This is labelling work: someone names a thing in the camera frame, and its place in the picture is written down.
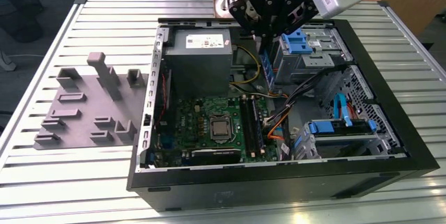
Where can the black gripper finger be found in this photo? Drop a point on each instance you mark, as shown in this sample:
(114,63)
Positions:
(251,12)
(295,15)

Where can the blue RAM stick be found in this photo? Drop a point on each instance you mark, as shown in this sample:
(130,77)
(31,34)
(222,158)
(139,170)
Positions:
(267,70)

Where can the black RAM slot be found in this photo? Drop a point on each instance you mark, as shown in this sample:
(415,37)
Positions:
(246,124)

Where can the dark RAM stick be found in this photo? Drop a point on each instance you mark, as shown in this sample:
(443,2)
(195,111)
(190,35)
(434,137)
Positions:
(258,127)

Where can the large blue bay latch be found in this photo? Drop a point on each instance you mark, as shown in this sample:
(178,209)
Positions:
(295,45)

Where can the metal disk bay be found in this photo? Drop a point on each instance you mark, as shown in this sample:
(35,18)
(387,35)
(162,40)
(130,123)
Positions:
(320,59)

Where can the gray power supply unit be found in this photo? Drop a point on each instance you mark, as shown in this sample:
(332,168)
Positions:
(198,72)

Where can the CPU socket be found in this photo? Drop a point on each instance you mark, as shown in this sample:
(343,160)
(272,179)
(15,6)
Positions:
(220,116)

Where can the blue disk carrier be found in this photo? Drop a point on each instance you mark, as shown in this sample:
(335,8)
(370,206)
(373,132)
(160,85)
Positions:
(320,127)

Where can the green motherboard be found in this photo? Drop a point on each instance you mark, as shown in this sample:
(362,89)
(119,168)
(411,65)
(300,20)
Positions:
(190,119)

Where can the silver CPU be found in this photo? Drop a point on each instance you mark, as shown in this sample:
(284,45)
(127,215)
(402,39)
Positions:
(220,128)

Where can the metal disk cage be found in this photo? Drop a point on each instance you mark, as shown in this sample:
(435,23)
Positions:
(349,143)

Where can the black graphics card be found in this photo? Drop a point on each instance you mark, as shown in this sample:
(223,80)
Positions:
(215,156)

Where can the black PC case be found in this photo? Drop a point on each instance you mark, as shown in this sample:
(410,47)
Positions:
(278,179)

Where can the gray parts rack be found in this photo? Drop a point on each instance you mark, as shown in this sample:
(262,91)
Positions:
(91,135)

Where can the black mesh bin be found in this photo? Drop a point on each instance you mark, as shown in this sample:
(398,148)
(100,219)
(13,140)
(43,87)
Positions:
(20,12)

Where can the white stand foot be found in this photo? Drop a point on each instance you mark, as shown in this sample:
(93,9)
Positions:
(7,63)

